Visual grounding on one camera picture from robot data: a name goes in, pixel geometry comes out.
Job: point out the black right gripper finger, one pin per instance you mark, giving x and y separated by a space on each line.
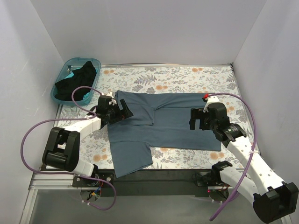
197 114
195 124

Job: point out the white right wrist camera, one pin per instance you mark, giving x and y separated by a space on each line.
209 100

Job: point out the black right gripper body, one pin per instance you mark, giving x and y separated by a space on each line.
199 118

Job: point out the black t shirt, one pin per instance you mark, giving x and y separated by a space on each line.
83 76

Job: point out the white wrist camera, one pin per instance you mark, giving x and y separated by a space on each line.
209 100
111 96

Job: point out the teal cloth in bin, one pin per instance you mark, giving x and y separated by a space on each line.
86 96

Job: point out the floral table mat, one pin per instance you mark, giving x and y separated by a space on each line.
182 79

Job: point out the teal plastic bin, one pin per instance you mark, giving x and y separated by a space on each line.
68 67

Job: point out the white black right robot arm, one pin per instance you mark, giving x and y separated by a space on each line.
272 198

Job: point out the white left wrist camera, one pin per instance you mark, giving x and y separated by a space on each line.
111 96

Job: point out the aluminium frame rail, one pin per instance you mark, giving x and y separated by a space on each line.
51 181

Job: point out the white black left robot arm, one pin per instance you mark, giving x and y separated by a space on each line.
62 147

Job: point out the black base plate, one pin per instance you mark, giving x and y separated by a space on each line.
166 182

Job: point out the blue-grey t shirt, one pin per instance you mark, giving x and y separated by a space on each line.
159 120

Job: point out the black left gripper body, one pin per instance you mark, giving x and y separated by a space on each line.
122 110

